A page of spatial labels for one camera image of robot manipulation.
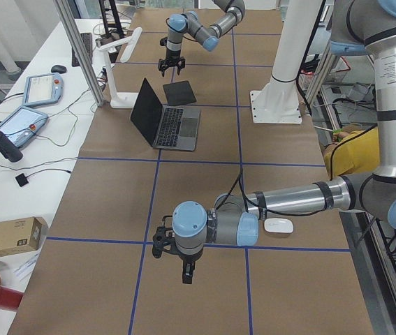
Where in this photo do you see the cardboard box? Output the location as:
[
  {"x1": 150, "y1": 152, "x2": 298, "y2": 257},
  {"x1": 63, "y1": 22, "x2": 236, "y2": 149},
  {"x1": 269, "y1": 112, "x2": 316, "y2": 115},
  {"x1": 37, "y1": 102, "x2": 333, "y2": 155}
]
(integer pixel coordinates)
[{"x1": 0, "y1": 217, "x2": 47, "y2": 257}]

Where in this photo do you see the black keyboard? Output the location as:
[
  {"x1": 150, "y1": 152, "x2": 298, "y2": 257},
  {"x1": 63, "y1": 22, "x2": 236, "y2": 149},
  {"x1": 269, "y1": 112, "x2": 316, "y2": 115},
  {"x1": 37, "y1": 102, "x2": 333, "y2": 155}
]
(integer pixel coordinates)
[{"x1": 71, "y1": 32, "x2": 94, "y2": 68}]

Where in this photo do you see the person in yellow shirt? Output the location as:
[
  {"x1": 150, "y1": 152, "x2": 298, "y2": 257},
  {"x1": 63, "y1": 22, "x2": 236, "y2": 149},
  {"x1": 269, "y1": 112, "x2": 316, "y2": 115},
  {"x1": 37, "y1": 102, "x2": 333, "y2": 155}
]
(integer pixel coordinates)
[{"x1": 322, "y1": 127, "x2": 380, "y2": 178}]

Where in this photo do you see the black desk mouse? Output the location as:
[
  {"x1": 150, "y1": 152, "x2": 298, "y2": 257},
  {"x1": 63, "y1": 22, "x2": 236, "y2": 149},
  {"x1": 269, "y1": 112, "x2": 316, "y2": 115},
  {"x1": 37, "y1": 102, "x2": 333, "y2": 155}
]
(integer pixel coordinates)
[{"x1": 50, "y1": 64, "x2": 67, "y2": 74}]

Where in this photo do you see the aluminium frame post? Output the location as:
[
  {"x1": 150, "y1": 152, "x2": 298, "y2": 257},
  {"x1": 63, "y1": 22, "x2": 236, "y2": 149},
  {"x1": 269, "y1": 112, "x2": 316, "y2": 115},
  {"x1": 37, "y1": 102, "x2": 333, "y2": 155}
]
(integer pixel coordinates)
[{"x1": 53, "y1": 0, "x2": 104, "y2": 107}]

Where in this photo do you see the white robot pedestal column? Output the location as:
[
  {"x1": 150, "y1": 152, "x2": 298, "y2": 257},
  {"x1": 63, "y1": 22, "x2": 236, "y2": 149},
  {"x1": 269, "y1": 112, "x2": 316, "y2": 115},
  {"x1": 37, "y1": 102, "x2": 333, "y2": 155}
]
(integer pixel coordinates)
[{"x1": 250, "y1": 0, "x2": 324, "y2": 124}]

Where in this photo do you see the white computer mouse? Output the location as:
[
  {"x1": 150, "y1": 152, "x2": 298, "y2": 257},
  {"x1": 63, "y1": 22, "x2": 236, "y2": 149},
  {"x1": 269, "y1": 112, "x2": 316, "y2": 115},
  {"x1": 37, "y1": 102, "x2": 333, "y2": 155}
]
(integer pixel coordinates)
[{"x1": 263, "y1": 218, "x2": 294, "y2": 234}]

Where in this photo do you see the green handled screwdriver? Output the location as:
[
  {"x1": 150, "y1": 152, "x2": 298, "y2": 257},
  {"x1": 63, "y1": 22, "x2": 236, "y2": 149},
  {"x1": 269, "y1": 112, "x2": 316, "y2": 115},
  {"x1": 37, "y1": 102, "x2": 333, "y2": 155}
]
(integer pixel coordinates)
[{"x1": 314, "y1": 126, "x2": 348, "y2": 142}]

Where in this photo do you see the grey laptop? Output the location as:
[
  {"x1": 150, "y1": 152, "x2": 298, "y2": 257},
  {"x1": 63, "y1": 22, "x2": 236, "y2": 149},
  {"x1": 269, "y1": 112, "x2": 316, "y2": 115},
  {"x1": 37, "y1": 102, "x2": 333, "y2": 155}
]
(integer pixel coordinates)
[{"x1": 131, "y1": 78, "x2": 200, "y2": 151}]

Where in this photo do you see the lower blue teach pendant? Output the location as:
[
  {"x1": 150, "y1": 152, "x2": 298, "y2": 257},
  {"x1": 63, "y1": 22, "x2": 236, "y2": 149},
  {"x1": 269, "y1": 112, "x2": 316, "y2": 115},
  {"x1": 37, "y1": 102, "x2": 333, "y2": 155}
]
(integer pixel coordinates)
[{"x1": 0, "y1": 106, "x2": 48, "y2": 148}]

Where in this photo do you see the white desk lamp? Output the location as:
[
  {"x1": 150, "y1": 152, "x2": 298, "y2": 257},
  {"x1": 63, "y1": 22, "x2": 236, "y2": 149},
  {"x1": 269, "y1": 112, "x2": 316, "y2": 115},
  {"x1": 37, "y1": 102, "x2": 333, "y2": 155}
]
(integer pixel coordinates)
[{"x1": 98, "y1": 27, "x2": 142, "y2": 109}]

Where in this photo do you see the blue teach pendant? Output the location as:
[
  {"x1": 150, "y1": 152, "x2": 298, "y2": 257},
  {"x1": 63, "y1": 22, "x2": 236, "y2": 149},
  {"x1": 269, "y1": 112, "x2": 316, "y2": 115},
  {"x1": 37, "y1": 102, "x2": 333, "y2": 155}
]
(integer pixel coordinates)
[
  {"x1": 22, "y1": 73, "x2": 64, "y2": 107},
  {"x1": 0, "y1": 106, "x2": 48, "y2": 148}
]

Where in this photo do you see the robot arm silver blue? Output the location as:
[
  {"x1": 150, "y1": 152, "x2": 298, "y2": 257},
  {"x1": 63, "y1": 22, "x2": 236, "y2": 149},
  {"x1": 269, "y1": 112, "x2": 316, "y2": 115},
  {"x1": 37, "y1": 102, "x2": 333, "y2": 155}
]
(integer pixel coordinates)
[
  {"x1": 158, "y1": 0, "x2": 246, "y2": 76},
  {"x1": 152, "y1": 1, "x2": 396, "y2": 284}
]

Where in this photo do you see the upper blue teach pendant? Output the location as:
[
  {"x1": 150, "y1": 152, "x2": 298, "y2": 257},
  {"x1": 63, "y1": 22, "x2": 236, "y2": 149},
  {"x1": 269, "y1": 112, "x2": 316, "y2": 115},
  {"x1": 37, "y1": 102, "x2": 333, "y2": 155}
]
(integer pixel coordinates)
[{"x1": 22, "y1": 73, "x2": 64, "y2": 107}]

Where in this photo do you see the black mouse pad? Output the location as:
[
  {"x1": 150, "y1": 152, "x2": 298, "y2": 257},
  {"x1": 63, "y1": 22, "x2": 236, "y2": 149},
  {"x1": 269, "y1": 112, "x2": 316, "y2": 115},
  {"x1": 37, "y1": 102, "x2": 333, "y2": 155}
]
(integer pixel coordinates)
[{"x1": 163, "y1": 80, "x2": 196, "y2": 106}]

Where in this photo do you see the small black square device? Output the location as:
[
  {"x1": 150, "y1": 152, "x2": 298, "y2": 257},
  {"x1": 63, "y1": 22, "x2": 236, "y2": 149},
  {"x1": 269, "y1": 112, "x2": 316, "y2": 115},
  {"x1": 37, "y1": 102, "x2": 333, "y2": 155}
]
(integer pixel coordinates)
[{"x1": 15, "y1": 173, "x2": 29, "y2": 187}]

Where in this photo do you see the black camera cable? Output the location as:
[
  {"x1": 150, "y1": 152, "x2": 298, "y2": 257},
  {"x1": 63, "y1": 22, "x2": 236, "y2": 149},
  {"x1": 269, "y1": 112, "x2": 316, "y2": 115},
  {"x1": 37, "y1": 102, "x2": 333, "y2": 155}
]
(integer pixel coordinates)
[{"x1": 214, "y1": 165, "x2": 328, "y2": 215}]

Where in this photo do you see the black water bottle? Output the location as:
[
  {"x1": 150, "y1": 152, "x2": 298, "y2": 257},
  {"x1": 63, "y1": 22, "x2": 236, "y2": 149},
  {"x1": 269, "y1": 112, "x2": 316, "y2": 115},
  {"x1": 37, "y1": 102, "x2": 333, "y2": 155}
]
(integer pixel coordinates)
[{"x1": 0, "y1": 131, "x2": 23, "y2": 163}]

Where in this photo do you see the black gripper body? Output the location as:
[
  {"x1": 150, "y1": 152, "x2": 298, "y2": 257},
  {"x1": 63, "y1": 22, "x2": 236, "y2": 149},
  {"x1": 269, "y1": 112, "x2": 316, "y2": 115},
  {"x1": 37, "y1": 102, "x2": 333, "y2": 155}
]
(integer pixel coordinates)
[
  {"x1": 177, "y1": 248, "x2": 203, "y2": 263},
  {"x1": 158, "y1": 49, "x2": 186, "y2": 68}
]

